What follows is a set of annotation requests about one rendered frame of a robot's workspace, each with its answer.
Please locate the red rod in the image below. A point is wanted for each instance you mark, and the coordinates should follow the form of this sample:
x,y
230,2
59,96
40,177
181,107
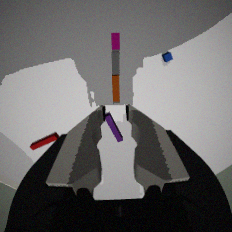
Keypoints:
x,y
44,141

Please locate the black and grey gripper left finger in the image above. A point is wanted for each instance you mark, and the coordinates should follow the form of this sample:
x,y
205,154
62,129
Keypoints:
x,y
71,162

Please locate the small blue cube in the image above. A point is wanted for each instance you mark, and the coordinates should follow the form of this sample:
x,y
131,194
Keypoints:
x,y
167,56

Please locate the magenta rod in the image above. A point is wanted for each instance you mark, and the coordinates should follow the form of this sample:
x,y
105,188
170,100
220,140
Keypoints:
x,y
115,41

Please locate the grey rod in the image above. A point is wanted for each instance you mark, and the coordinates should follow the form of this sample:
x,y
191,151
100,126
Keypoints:
x,y
115,63

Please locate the purple rod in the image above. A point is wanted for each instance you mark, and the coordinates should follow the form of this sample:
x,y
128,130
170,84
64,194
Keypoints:
x,y
113,127

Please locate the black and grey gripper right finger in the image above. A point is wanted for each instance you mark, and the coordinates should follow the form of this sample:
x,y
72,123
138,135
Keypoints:
x,y
162,158

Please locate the orange rod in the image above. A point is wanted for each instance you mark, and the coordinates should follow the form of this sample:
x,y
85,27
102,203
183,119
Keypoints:
x,y
115,87

